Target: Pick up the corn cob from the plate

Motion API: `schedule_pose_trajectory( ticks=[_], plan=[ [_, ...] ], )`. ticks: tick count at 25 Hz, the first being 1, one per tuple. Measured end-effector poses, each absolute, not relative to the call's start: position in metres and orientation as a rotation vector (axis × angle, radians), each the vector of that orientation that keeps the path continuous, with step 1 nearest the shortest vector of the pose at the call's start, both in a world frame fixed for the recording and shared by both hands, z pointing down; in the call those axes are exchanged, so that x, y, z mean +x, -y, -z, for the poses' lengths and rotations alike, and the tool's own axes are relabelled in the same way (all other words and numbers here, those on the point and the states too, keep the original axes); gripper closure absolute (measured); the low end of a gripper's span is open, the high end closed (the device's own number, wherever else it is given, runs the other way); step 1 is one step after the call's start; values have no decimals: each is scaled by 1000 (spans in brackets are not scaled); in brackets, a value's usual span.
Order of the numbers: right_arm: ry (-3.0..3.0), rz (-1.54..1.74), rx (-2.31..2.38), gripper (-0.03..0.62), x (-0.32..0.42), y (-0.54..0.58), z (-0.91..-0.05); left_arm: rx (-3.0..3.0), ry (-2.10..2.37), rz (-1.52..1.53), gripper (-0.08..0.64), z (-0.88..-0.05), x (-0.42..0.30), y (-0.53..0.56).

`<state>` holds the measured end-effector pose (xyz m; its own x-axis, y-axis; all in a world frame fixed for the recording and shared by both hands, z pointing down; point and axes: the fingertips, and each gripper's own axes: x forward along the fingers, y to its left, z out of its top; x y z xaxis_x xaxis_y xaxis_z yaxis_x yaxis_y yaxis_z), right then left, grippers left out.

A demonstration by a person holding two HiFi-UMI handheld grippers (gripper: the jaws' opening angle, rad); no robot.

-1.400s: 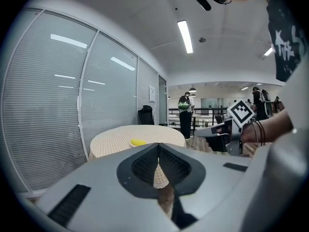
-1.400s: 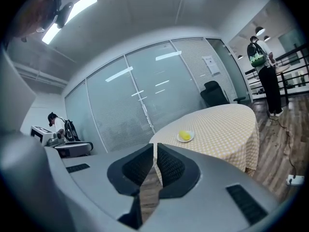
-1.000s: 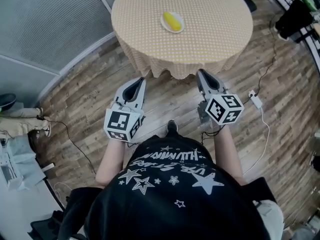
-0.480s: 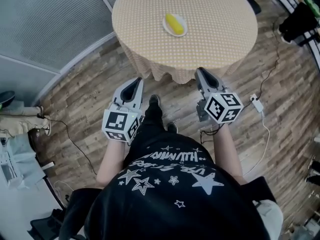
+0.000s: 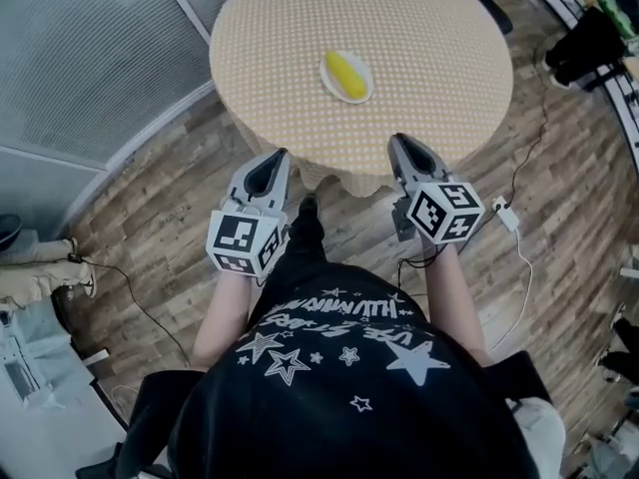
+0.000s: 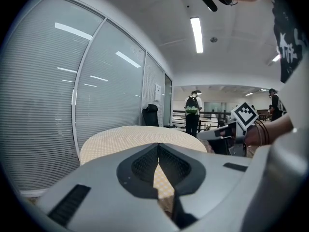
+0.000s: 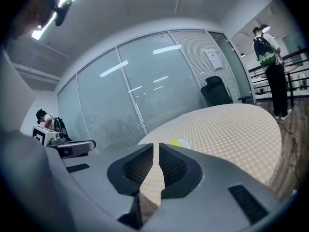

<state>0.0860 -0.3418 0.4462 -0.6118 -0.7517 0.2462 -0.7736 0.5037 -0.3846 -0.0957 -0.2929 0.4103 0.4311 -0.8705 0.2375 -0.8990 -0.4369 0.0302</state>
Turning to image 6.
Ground black wrist bands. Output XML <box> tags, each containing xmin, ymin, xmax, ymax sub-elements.
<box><xmin>253</xmin><ymin>119</ymin><xmax>270</xmax><ymax>145</ymax></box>

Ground person's right hand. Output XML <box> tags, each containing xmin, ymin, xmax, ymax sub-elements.
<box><xmin>244</xmin><ymin>125</ymin><xmax>263</xmax><ymax>147</ymax></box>

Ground person's right forearm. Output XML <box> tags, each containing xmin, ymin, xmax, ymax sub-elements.
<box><xmin>259</xmin><ymin>112</ymin><xmax>295</xmax><ymax>145</ymax></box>

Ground long ceiling light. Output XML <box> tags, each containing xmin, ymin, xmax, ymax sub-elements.
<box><xmin>189</xmin><ymin>16</ymin><xmax>204</xmax><ymax>54</ymax></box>

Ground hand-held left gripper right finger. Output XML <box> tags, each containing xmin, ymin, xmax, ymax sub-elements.
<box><xmin>158</xmin><ymin>143</ymin><xmax>254</xmax><ymax>231</ymax></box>

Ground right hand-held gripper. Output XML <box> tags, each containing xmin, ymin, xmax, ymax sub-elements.
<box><xmin>196</xmin><ymin>101</ymin><xmax>259</xmax><ymax>158</ymax></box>

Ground black star print shirt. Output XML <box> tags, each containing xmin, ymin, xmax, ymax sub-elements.
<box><xmin>270</xmin><ymin>0</ymin><xmax>305</xmax><ymax>84</ymax></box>

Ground black office chair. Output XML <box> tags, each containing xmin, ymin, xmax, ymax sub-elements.
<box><xmin>140</xmin><ymin>103</ymin><xmax>160</xmax><ymax>128</ymax></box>

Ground white paper notice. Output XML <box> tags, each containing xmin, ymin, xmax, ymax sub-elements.
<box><xmin>154</xmin><ymin>82</ymin><xmax>162</xmax><ymax>102</ymax></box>

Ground round table with checkered tablecloth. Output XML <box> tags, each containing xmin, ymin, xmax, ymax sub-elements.
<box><xmin>79</xmin><ymin>125</ymin><xmax>208</xmax><ymax>215</ymax></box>

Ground glass door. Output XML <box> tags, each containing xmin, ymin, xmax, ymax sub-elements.
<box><xmin>164</xmin><ymin>73</ymin><xmax>173</xmax><ymax>127</ymax></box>

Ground black metal railing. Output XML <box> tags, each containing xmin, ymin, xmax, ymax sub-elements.
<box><xmin>172</xmin><ymin>110</ymin><xmax>233</xmax><ymax>131</ymax></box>

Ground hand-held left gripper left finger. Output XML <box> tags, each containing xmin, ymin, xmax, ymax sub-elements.
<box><xmin>35</xmin><ymin>143</ymin><xmax>181</xmax><ymax>232</ymax></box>

